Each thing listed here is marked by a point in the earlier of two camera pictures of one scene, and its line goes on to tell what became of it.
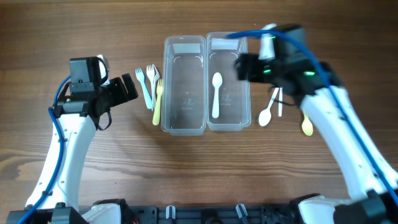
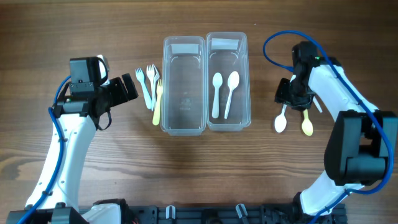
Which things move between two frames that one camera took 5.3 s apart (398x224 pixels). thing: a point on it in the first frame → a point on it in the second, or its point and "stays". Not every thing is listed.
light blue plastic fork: (141, 78) stays
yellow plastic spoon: (307, 126) stays
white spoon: (280, 104) → (233, 79)
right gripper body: (260, 70) → (291, 94)
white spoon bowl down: (265, 116) → (280, 121)
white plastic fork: (150, 73) stays
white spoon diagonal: (217, 80) stays
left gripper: (121, 94) stays
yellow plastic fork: (159, 88) stays
